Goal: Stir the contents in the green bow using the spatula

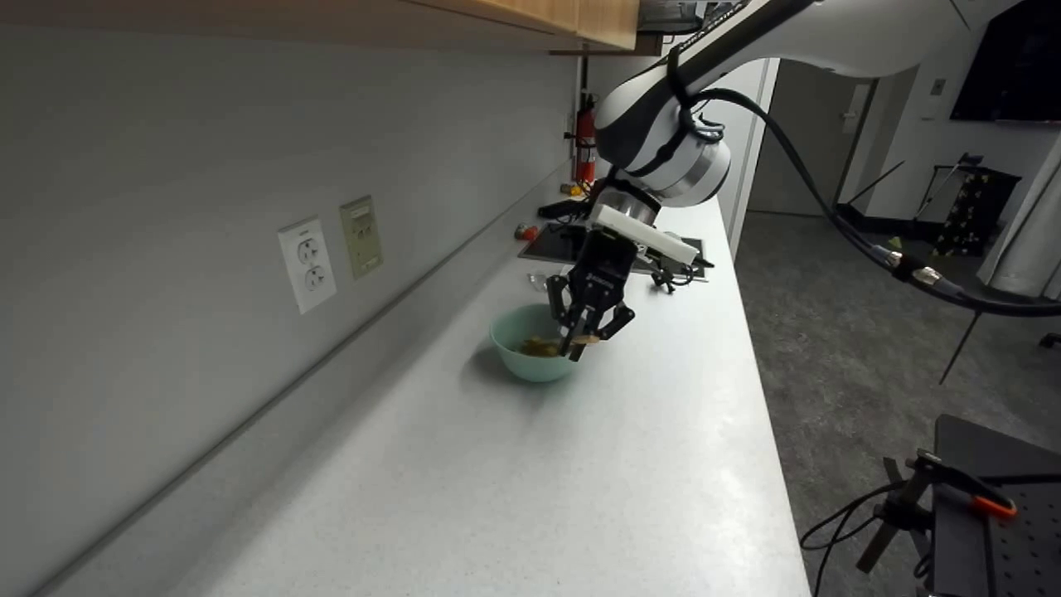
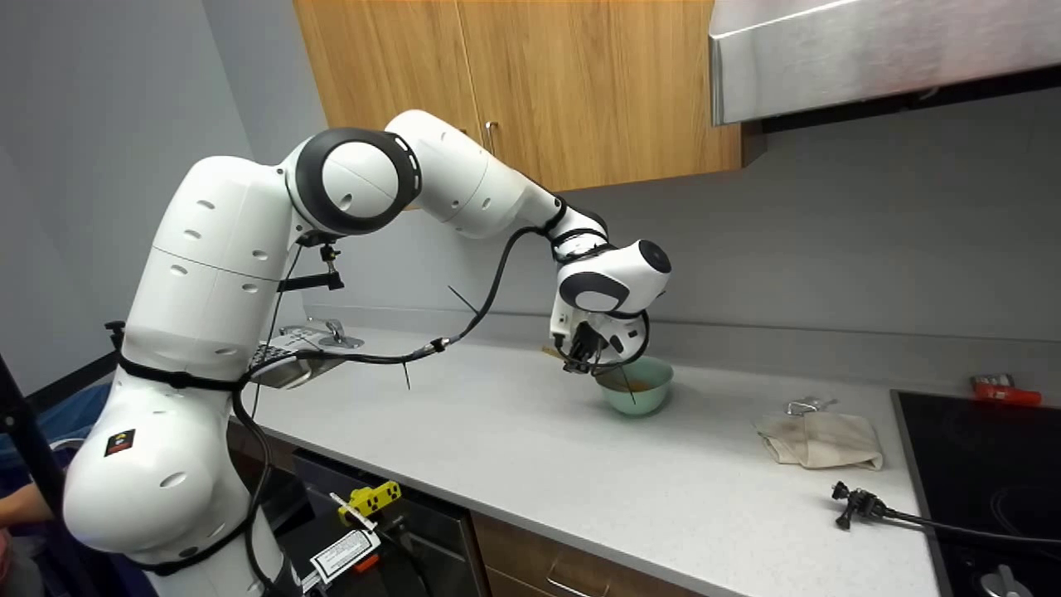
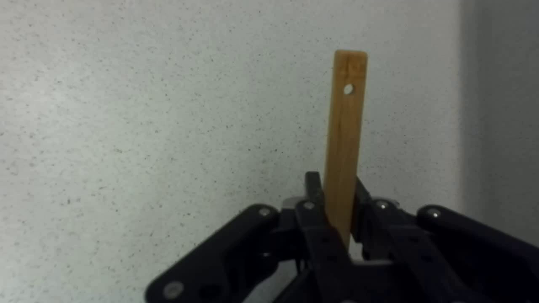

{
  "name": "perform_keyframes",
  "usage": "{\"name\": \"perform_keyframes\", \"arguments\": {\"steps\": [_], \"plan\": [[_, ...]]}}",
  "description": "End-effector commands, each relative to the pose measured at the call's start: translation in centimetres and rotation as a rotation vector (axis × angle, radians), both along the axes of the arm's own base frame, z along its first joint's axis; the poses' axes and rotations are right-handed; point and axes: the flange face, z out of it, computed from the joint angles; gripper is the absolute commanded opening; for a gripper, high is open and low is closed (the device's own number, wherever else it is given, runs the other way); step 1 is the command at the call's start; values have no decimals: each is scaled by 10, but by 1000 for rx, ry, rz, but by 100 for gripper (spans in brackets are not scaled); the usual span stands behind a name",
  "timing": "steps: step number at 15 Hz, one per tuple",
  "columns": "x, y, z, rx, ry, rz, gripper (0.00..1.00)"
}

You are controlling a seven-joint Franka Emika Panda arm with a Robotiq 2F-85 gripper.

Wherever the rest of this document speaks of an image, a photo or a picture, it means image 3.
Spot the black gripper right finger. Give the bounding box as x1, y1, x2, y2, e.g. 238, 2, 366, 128
351, 177, 539, 303

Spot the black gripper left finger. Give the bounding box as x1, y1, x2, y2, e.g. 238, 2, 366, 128
144, 170, 353, 303

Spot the wooden spatula with yellow head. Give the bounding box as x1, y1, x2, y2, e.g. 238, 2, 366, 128
322, 47, 371, 249

